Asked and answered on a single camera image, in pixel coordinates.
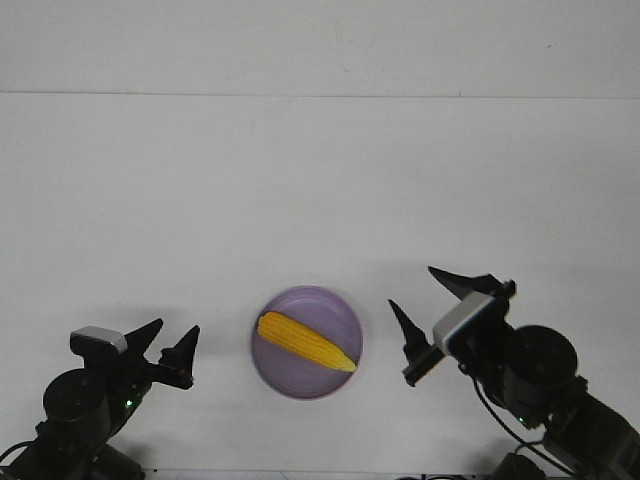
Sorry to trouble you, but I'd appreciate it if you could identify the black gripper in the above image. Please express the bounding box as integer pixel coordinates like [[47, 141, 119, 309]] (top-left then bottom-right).
[[74, 318, 200, 415], [388, 266, 516, 386]]

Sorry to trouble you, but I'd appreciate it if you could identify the purple round plate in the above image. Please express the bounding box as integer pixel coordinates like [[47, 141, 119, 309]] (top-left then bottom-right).
[[251, 286, 363, 400]]

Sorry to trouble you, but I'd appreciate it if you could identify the yellow corn cob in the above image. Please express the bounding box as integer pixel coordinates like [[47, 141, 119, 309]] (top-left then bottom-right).
[[257, 311, 357, 373]]

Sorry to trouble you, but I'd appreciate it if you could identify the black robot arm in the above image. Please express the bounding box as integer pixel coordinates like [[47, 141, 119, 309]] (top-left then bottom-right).
[[1, 319, 200, 479], [389, 267, 639, 479]]

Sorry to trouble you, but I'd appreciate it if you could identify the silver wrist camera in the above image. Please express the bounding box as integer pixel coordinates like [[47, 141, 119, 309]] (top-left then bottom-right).
[[70, 326, 127, 355], [432, 292, 509, 357]]

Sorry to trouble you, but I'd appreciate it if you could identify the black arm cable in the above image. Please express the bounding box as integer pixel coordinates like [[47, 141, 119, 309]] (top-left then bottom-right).
[[469, 372, 576, 476], [0, 439, 36, 471]]

